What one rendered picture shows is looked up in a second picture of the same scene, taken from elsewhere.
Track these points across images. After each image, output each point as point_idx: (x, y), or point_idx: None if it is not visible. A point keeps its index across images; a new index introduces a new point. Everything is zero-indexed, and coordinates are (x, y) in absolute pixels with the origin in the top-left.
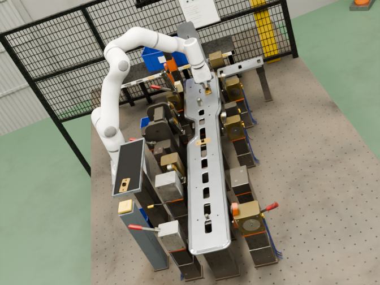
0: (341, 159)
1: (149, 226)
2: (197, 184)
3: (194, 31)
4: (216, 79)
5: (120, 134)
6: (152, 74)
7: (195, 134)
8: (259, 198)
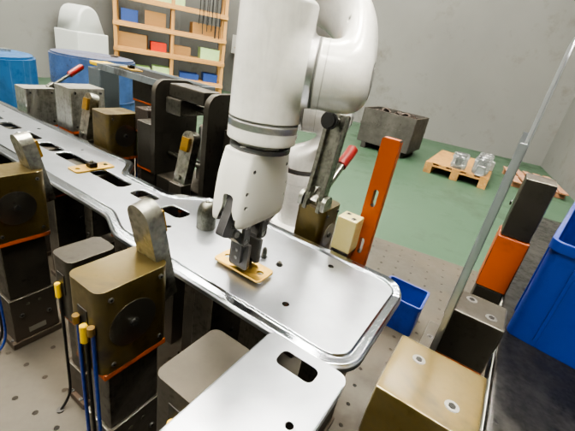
0: None
1: None
2: (41, 131)
3: (529, 139)
4: (273, 322)
5: (299, 153)
6: None
7: (128, 174)
8: None
